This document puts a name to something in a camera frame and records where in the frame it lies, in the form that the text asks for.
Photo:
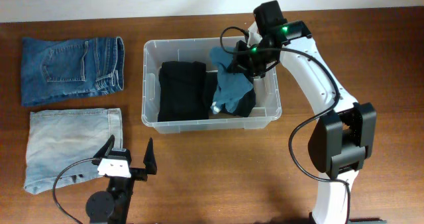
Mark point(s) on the large black garment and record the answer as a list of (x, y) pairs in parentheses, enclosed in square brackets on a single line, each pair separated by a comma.
[(182, 85)]

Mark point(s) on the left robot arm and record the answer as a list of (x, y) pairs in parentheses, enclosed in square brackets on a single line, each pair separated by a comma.
[(112, 205)]

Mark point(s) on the light blue jeans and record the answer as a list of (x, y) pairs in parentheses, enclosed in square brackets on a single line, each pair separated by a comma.
[(58, 138)]

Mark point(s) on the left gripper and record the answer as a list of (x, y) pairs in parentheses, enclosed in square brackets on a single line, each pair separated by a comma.
[(140, 174)]

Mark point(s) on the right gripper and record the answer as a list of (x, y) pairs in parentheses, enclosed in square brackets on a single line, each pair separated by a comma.
[(237, 65)]

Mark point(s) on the blue shirt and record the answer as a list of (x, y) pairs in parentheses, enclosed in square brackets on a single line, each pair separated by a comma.
[(221, 59)]

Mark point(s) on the clear plastic storage bin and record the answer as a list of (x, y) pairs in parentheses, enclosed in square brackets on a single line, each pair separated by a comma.
[(268, 104)]

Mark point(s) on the dark blue jeans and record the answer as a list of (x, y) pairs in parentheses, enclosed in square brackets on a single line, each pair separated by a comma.
[(54, 71)]

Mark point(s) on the small black garment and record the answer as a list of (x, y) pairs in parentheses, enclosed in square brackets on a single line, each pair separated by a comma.
[(231, 94)]

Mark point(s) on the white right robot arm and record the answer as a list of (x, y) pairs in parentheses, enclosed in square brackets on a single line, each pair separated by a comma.
[(344, 133)]

